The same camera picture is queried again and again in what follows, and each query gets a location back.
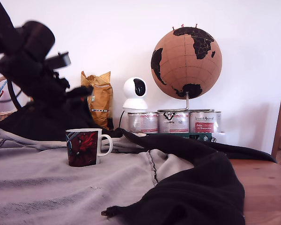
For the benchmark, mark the silver tin, black logo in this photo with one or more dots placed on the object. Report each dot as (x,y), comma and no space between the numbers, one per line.
(174,123)

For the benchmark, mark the white box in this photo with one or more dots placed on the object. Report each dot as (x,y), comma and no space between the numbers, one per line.
(219,138)

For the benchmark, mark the metal globe stand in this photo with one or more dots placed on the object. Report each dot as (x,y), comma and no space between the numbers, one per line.
(187,103)

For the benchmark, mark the green box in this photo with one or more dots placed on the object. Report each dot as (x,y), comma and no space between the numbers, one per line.
(178,135)

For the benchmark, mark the blue pen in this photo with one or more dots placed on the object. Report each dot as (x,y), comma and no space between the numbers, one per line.
(1,87)

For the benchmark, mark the silver tin, dense red label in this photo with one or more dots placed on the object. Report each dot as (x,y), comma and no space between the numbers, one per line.
(142,123)

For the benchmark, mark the red patterned coffee mug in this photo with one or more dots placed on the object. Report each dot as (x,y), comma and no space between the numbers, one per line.
(83,147)

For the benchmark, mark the cork globe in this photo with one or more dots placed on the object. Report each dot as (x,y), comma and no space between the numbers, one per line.
(185,68)

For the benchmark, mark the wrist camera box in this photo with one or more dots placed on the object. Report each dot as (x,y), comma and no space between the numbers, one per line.
(61,60)

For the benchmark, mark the yellow paper bag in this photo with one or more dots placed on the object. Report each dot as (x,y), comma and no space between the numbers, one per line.
(100,103)

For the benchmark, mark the white security camera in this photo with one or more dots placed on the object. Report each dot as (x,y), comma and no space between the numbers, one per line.
(133,103)

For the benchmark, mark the black and grey cloth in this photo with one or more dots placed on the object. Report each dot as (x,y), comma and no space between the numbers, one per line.
(61,194)

